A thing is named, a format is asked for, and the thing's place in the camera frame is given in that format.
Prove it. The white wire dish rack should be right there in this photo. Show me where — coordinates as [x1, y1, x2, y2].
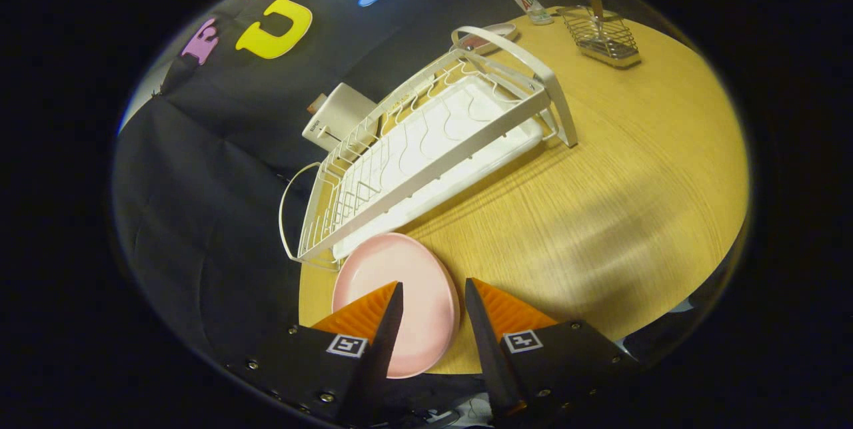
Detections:
[279, 25, 579, 271]

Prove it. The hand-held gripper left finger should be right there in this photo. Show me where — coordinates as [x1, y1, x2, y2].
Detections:
[223, 281, 405, 426]

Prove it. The white drip tray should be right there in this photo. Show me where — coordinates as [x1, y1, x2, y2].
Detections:
[330, 75, 544, 260]

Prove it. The pink plate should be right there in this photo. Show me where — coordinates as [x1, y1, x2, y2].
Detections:
[332, 232, 461, 379]

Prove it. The brown handled spoon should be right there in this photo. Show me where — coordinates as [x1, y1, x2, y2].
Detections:
[588, 0, 607, 40]

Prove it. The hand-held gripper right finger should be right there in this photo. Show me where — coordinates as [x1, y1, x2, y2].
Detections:
[464, 278, 644, 424]

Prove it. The metal wire basket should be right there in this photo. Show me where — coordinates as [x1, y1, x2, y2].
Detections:
[558, 5, 642, 70]

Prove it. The white toaster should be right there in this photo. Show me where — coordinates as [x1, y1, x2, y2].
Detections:
[302, 83, 379, 152]

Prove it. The white plate with meat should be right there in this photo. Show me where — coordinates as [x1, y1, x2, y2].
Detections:
[452, 23, 520, 57]

